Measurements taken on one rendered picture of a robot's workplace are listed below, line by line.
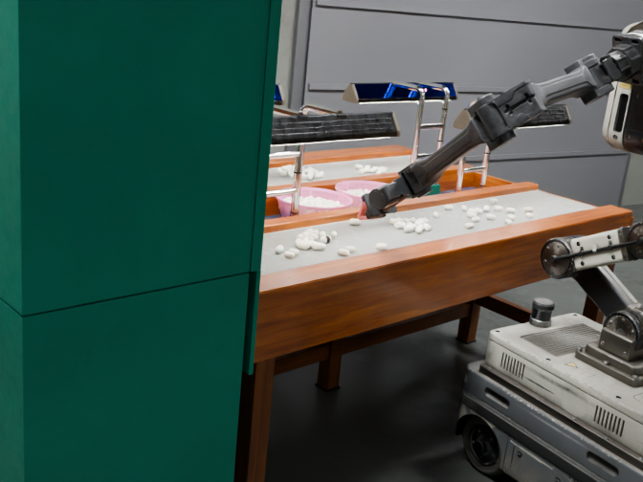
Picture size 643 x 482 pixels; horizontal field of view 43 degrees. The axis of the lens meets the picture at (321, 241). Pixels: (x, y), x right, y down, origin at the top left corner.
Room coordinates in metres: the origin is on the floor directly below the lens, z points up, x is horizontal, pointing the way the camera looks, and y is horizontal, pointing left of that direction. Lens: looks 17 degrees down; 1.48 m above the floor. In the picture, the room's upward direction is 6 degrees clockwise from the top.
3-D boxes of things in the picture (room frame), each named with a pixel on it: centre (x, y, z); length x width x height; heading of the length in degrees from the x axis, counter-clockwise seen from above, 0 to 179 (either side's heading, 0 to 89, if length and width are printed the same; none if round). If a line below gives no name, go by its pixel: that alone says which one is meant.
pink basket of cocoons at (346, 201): (2.74, 0.04, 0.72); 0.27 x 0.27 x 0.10
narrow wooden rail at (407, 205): (2.73, -0.19, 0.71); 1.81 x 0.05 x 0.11; 134
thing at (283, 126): (2.35, 0.04, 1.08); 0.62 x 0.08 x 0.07; 134
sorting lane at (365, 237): (2.60, -0.31, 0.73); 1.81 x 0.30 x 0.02; 134
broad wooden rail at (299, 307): (2.45, -0.46, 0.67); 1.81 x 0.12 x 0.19; 134
